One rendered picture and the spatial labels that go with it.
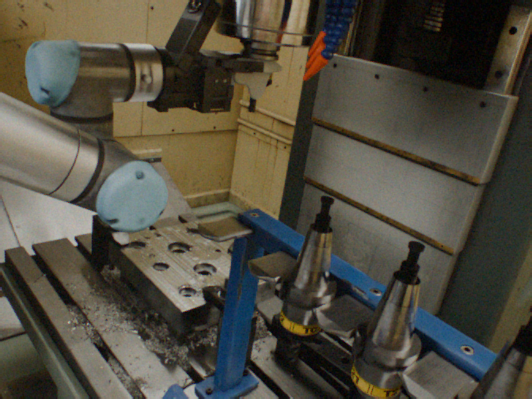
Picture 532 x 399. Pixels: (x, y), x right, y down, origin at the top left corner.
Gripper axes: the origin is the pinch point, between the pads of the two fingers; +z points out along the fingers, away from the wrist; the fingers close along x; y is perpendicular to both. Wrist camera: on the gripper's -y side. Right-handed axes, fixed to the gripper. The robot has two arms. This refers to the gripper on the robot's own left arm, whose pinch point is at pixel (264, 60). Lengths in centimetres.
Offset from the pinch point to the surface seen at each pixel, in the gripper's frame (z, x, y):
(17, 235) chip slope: -18, -78, 66
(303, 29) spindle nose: -0.3, 7.9, -5.9
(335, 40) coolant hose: -5.8, 18.9, -5.8
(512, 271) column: 45, 34, 36
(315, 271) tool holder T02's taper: -17.3, 31.9, 16.7
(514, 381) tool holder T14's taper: -18, 53, 15
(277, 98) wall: 81, -79, 28
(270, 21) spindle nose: -5.7, 6.5, -6.4
